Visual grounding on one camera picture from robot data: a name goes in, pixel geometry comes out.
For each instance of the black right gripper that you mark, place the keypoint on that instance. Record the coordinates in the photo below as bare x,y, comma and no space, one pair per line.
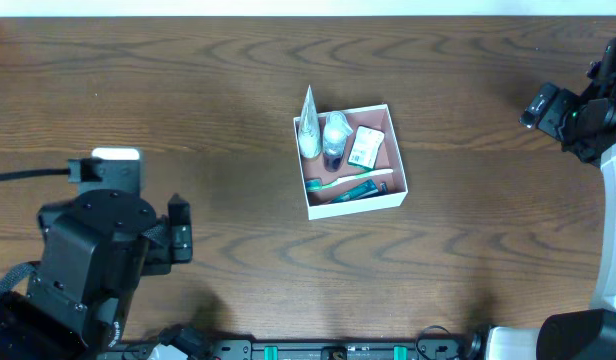
541,105

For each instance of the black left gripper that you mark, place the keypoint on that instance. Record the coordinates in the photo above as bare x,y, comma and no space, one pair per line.
180,232

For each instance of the green white toothbrush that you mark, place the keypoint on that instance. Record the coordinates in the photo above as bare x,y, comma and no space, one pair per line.
316,185

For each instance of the white Pantene conditioner tube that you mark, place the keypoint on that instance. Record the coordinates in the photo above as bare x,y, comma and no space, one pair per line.
309,133

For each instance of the clear purple soap pump bottle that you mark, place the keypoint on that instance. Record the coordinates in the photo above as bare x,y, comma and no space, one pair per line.
335,134

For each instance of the blue disposable razor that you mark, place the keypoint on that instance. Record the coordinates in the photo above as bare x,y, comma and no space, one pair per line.
383,190

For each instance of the green white soap bar box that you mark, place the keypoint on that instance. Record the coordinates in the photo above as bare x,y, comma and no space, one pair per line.
365,148

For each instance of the Colgate toothpaste tube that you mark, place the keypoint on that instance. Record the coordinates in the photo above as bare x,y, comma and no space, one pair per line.
364,190

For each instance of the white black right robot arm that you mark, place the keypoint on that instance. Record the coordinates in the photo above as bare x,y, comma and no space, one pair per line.
585,126

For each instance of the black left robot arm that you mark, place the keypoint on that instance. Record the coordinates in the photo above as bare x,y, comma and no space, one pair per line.
18,340

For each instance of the white box pink interior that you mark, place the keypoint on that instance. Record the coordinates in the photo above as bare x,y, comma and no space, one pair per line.
318,204

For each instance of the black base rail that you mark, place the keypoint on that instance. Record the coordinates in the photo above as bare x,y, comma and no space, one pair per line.
187,343

